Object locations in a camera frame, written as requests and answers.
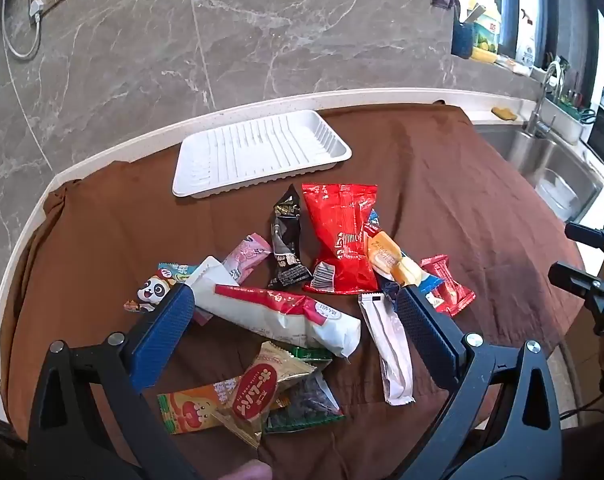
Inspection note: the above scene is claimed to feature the blue snack packet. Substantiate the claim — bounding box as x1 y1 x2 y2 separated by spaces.
367 209 445 306

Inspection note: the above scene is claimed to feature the dark blue utensil cup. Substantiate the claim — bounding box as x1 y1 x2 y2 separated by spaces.
451 0 475 59

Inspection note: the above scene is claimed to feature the long white red-striped packet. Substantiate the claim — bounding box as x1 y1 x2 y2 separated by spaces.
187 256 362 361

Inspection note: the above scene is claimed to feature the green packet of dark fruit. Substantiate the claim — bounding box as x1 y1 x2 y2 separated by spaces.
263 345 346 433

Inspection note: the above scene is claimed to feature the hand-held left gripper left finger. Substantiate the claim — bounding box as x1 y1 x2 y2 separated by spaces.
27 282 198 480

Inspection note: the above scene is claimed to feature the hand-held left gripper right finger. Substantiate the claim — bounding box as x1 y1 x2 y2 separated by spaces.
395 285 565 480

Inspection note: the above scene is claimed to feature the white ribbed plastic tray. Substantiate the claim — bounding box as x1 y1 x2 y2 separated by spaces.
172 109 353 198

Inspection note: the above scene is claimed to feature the white power cable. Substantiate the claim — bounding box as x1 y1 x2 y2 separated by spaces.
2 0 45 61

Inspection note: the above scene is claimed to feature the large red snack bag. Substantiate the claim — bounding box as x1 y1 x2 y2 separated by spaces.
301 182 380 296

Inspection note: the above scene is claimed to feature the orange apple print packet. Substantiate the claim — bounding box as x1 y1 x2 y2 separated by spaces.
157 375 290 436

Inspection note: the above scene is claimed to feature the black snack packet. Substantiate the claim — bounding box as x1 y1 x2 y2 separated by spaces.
267 185 313 290

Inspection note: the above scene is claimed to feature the orange yellow snack packet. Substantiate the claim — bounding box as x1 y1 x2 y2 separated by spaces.
366 230 425 286

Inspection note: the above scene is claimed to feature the steel sink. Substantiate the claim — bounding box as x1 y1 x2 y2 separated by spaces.
474 125 604 223

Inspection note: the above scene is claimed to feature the person's left hand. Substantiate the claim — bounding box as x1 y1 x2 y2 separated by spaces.
229 460 273 480

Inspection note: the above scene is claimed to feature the white spray bottle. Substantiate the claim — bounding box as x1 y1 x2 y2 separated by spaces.
515 10 536 68

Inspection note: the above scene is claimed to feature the gold packet with red oval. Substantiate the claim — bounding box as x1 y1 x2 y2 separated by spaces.
216 341 318 450

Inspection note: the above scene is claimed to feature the steel faucet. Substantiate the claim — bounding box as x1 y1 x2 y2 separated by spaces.
526 60 565 137

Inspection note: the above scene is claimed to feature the black cable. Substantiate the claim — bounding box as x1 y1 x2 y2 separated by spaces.
557 342 604 421

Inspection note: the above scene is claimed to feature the brown cloth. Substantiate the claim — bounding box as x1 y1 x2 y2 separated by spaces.
0 102 585 480

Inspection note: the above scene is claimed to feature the slim white snack packet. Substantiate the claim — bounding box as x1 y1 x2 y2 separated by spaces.
358 292 415 406

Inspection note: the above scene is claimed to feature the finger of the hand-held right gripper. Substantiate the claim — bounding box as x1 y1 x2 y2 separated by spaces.
564 221 604 261
548 260 604 311

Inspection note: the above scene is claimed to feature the small red snack packet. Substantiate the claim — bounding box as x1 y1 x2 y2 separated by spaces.
420 255 476 317

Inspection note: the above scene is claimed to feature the white utensil rack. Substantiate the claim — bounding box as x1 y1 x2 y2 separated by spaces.
539 95 585 143

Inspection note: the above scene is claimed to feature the panda print snack packet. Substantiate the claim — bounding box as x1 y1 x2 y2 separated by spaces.
123 261 203 313

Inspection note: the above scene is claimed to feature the pink snack packet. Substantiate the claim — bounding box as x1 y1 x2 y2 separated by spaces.
194 232 273 325

